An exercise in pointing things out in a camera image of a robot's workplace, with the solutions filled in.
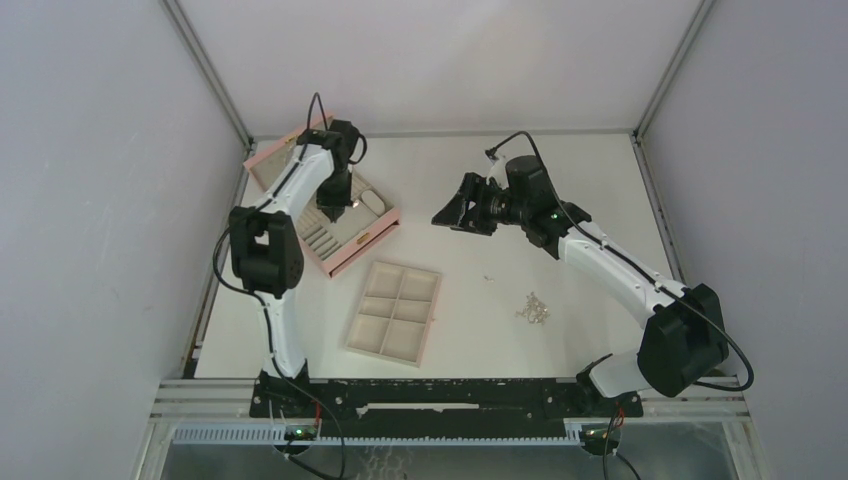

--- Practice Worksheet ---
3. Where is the black mounting base plate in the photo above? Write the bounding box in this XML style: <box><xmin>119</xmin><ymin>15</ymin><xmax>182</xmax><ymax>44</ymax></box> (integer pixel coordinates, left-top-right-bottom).
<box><xmin>249</xmin><ymin>374</ymin><xmax>644</xmax><ymax>438</ymax></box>

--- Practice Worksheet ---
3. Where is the beige six-compartment tray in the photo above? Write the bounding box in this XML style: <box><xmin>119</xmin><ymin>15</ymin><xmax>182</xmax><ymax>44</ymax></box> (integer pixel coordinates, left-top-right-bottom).
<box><xmin>344</xmin><ymin>261</ymin><xmax>442</xmax><ymax>368</ymax></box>

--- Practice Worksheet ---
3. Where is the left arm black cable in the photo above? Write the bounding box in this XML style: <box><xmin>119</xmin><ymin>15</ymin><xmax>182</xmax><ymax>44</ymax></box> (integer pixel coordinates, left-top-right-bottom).
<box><xmin>211</xmin><ymin>91</ymin><xmax>369</xmax><ymax>399</ymax></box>

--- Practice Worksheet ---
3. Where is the silver chain pile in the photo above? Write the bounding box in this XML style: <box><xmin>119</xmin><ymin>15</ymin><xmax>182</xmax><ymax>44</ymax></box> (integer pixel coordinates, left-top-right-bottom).
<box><xmin>514</xmin><ymin>291</ymin><xmax>552</xmax><ymax>326</ymax></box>

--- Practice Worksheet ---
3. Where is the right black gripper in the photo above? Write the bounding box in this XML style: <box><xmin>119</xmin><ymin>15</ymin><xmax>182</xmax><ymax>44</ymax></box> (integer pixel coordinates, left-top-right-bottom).
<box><xmin>432</xmin><ymin>172</ymin><xmax>530</xmax><ymax>237</ymax></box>

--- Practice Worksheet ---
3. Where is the pink jewelry box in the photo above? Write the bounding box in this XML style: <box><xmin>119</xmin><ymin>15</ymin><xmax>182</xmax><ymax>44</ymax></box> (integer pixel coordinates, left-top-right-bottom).
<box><xmin>243</xmin><ymin>116</ymin><xmax>400</xmax><ymax>278</ymax></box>

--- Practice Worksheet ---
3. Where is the white slotted cable duct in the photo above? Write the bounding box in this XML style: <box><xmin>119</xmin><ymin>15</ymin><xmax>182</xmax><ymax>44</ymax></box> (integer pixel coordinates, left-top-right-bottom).
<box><xmin>172</xmin><ymin>423</ymin><xmax>585</xmax><ymax>446</ymax></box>

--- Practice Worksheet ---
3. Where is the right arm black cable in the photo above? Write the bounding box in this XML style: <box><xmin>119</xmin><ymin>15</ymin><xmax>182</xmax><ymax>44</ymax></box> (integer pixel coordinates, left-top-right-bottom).
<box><xmin>484</xmin><ymin>130</ymin><xmax>757</xmax><ymax>393</ymax></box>

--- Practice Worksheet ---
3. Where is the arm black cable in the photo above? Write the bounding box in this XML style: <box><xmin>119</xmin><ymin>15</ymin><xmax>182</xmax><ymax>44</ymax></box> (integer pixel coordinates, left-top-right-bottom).
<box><xmin>211</xmin><ymin>91</ymin><xmax>369</xmax><ymax>399</ymax></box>
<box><xmin>484</xmin><ymin>130</ymin><xmax>757</xmax><ymax>393</ymax></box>

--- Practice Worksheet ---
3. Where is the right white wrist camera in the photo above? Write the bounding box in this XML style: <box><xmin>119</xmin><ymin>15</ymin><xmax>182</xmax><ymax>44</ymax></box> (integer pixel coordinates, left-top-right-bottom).
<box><xmin>487</xmin><ymin>155</ymin><xmax>508</xmax><ymax>189</ymax></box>

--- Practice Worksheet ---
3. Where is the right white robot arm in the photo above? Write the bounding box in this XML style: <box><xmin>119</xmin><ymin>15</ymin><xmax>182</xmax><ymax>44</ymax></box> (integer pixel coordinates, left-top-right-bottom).
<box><xmin>431</xmin><ymin>155</ymin><xmax>730</xmax><ymax>416</ymax></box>

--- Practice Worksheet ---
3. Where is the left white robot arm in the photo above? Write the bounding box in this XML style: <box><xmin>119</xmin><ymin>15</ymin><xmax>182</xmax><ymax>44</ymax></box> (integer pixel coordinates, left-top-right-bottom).
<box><xmin>228</xmin><ymin>120</ymin><xmax>363</xmax><ymax>417</ymax></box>

